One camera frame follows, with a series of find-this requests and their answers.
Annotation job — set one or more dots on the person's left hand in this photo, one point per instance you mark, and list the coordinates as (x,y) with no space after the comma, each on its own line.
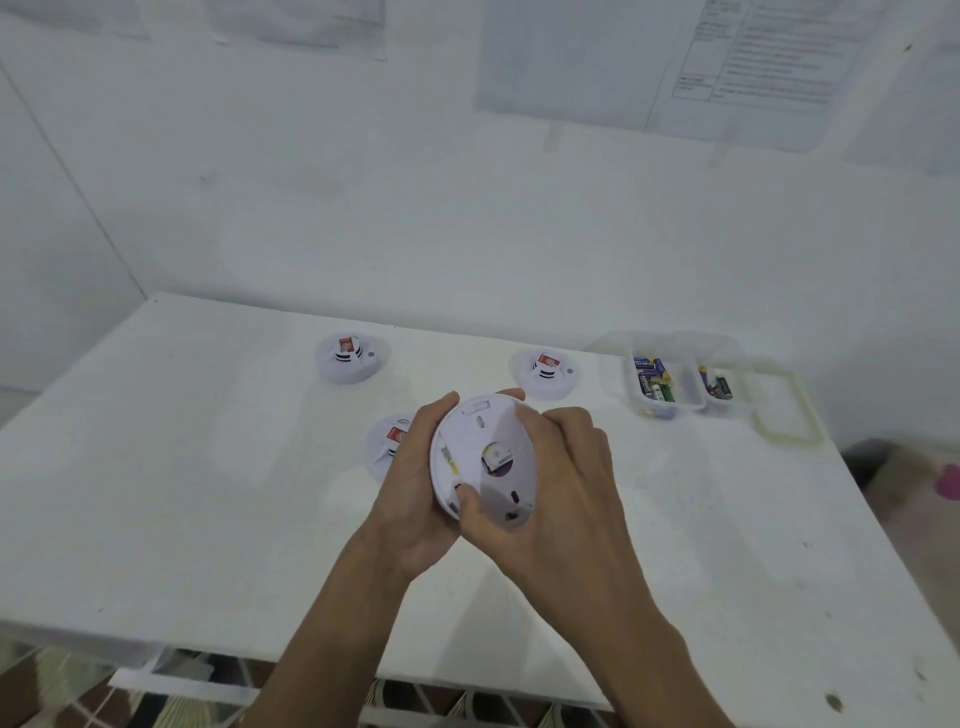
(405,510)

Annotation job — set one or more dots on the person's right hand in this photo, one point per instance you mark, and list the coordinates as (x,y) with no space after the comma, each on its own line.
(577,540)

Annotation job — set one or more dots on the pile of assorted batteries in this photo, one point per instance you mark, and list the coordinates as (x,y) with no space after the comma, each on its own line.
(655,382)

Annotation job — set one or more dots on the black battery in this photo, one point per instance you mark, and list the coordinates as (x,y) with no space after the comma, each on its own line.
(722,388)

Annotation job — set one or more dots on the clear lid with green rim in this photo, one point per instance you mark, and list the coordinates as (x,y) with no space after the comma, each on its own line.
(814,431)

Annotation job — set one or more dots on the person's left forearm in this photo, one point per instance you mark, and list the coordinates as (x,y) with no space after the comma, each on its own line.
(322,652)

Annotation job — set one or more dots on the cream fabric with pink dots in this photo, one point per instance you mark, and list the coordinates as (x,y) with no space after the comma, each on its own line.
(922,517)

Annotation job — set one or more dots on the white paper sheet with text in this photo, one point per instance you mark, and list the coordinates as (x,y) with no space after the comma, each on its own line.
(570,67)

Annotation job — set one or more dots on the white table frame rail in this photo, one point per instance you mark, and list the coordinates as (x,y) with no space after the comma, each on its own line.
(187,686)

